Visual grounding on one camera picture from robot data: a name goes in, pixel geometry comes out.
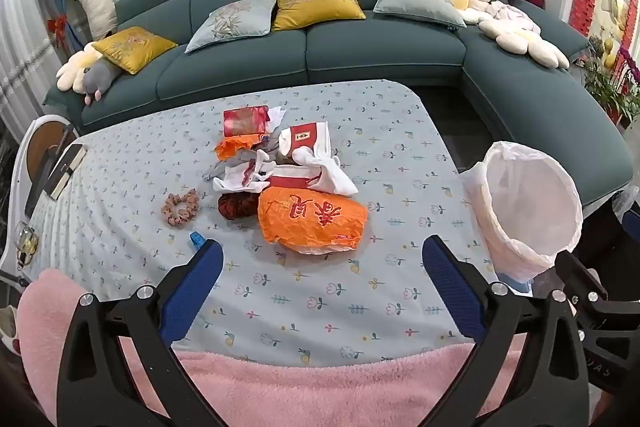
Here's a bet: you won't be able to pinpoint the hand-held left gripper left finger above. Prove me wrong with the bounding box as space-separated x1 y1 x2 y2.
56 238 236 427

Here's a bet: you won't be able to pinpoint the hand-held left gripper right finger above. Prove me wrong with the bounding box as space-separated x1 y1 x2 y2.
421 234 591 427

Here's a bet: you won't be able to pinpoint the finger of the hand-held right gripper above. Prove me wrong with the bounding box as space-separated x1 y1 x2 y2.
554 251 640 343

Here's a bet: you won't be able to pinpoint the white bag lined trash bin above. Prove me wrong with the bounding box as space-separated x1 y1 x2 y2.
459 141 585 284

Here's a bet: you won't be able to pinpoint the orange plastic bag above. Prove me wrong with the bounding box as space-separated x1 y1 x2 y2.
257 188 370 256

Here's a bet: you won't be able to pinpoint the light blue paper piece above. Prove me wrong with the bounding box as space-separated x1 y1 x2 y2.
497 274 533 293

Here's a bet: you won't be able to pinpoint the pink scrunchie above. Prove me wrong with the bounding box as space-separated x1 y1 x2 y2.
161 188 200 224

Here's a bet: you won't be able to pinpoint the dark red scrunchie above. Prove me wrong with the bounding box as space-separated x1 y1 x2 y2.
217 192 261 222

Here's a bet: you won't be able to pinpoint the floral light blue tablecloth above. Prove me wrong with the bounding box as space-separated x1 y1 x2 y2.
20 79 501 368

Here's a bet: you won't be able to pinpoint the white tissue with red stains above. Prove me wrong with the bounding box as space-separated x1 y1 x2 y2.
212 150 275 195

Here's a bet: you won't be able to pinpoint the small orange wrapper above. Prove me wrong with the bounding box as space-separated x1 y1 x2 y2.
214 133 263 164

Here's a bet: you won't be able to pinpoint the pink fluffy blanket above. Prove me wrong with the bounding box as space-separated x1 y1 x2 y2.
15 268 606 427

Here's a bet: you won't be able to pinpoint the white crumpled tissue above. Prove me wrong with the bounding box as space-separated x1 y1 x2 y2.
292 147 360 196

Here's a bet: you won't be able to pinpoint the eyeglasses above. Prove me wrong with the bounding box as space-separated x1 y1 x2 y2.
12 221 41 265

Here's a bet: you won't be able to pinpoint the black notebook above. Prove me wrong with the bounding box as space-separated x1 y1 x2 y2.
25 142 90 218

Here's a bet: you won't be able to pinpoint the red foil packet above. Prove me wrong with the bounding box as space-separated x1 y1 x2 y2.
222 105 271 138

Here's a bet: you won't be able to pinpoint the green potted plant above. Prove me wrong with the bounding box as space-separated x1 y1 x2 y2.
580 52 640 128

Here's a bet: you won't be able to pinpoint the white red paper bag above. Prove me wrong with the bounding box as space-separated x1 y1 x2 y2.
277 121 333 165

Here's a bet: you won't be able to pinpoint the small white tissue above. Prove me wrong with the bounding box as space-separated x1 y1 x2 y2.
265 106 287 132

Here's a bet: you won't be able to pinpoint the purple orchid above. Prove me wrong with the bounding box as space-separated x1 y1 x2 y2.
617 47 640 90

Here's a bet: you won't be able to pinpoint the white round chair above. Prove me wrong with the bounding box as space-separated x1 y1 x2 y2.
0 117 83 278

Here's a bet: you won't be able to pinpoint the grey mouse plush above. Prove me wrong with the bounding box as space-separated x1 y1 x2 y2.
82 59 121 106

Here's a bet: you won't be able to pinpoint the flat white flower cushion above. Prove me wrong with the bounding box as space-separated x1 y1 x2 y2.
477 18 571 68

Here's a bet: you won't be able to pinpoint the teal sofa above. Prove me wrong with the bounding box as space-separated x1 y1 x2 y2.
42 0 636 208

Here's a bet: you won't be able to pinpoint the yellow embroidered cushion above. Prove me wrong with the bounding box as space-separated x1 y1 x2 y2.
272 0 367 32
92 27 178 75

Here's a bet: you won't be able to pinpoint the cream flower cushion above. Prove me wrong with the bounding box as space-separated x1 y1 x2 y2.
56 43 118 94

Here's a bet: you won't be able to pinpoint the light blue embroidered cushion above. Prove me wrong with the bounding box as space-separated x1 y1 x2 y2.
372 0 468 29
185 0 278 54

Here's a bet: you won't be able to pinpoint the pale pink folded cloth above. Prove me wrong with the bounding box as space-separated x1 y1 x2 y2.
487 0 543 32

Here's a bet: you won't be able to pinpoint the white sheer curtain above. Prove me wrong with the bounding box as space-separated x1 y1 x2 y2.
0 0 71 142

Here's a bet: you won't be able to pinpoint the red curtain tie bow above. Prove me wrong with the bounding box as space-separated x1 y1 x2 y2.
47 14 71 50

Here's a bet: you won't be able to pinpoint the long white cow plush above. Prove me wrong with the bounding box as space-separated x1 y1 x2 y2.
66 0 118 40

